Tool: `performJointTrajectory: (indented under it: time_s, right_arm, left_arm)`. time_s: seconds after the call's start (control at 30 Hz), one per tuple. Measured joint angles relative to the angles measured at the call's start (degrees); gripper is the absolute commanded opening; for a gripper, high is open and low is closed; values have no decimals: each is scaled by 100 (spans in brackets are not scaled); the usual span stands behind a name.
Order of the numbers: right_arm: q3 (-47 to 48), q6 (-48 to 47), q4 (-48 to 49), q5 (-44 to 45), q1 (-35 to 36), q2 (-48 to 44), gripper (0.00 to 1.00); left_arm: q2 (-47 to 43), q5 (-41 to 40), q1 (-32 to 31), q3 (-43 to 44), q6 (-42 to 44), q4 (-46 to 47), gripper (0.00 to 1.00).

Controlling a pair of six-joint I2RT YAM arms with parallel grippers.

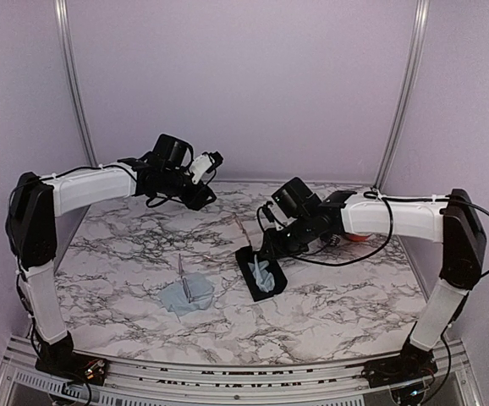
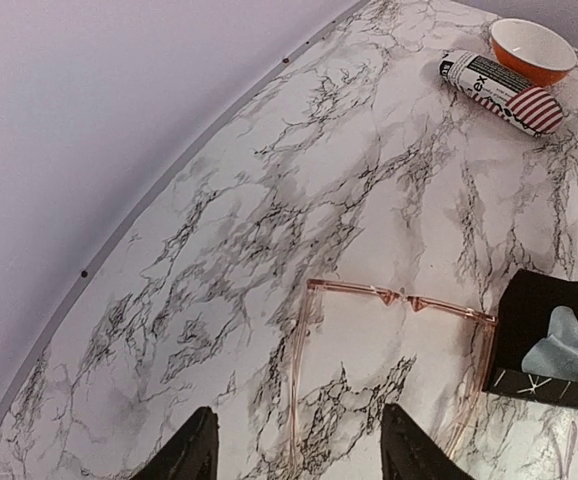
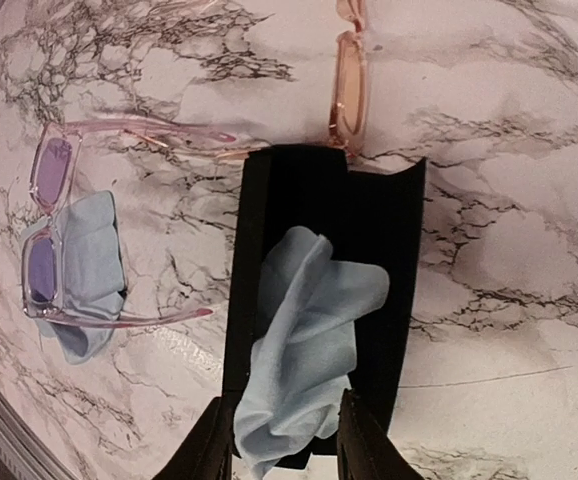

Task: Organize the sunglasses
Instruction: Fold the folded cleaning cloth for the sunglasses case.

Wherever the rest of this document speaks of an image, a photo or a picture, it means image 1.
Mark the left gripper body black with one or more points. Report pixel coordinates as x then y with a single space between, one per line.
193 200

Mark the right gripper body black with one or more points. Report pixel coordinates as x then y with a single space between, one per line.
295 243

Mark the pink frame sunglasses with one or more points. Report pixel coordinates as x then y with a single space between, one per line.
226 236

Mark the blue cleaning cloth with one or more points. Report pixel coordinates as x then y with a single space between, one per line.
173 300
264 280

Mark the black glasses case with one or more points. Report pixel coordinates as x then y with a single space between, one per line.
245 255

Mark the clear purple lens sunglasses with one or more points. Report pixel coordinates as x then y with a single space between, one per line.
195 286

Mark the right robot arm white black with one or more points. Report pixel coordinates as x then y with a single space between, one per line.
449 223

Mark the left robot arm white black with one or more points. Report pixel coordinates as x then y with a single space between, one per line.
169 172

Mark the striped flag glasses pouch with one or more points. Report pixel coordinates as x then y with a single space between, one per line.
330 240

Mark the orange white bowl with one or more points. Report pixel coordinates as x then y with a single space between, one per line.
357 237

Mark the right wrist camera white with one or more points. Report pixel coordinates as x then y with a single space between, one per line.
265 211

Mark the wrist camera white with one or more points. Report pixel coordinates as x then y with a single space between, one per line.
265 211
207 162

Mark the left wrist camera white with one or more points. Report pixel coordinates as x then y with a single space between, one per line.
207 162

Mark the front aluminium rail base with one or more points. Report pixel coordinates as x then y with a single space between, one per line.
139 382

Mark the left aluminium frame post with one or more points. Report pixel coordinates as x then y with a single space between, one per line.
66 43

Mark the aluminium frame post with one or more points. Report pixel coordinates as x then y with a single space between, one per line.
411 70
66 43

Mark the right aluminium frame post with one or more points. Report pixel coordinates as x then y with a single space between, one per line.
411 70

